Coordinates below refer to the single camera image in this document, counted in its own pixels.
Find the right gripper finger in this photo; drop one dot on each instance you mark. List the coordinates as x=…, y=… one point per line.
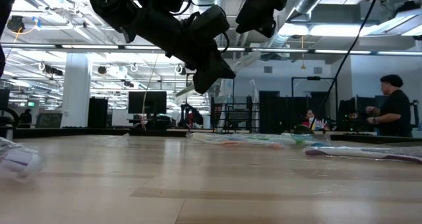
x=257, y=21

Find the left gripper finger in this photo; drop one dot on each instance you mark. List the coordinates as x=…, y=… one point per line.
x=211, y=74

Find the orange toothbrush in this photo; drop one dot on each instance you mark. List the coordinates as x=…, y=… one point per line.
x=250, y=143

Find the black background robot arm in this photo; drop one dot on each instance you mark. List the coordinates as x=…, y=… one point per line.
x=191, y=115

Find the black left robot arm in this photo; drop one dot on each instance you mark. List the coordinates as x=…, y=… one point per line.
x=108, y=3

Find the white paper roll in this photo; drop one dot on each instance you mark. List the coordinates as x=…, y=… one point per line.
x=207, y=122

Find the black computer monitor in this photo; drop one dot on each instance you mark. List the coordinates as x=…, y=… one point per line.
x=155, y=102

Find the long ceiling light strip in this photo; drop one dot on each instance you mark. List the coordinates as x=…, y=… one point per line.
x=92, y=46

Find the black office partition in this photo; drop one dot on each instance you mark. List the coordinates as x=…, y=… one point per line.
x=273, y=115

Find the black tall cabinet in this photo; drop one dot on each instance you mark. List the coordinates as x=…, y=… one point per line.
x=98, y=112

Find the white building column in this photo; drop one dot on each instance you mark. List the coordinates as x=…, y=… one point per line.
x=76, y=92

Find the person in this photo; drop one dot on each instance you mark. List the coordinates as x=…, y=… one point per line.
x=352, y=116
x=395, y=112
x=25, y=117
x=310, y=117

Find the clear plastic wrapper scrap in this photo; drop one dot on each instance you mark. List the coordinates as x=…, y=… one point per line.
x=115, y=141

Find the dark desk screen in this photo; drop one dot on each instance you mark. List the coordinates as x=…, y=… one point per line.
x=48, y=120

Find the black ceiling device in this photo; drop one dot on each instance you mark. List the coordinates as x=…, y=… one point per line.
x=16, y=23

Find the green exit sign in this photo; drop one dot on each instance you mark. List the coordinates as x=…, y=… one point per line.
x=31, y=103

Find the black flat monitor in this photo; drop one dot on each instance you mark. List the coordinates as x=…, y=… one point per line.
x=4, y=100

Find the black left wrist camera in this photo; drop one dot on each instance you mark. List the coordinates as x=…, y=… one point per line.
x=211, y=19

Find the black gantry frame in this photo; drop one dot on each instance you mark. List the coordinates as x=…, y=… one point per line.
x=313, y=78

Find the black aluminium table frame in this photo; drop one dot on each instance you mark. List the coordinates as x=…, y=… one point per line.
x=99, y=131

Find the silver aluminium post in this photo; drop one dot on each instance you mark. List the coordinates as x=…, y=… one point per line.
x=10, y=133

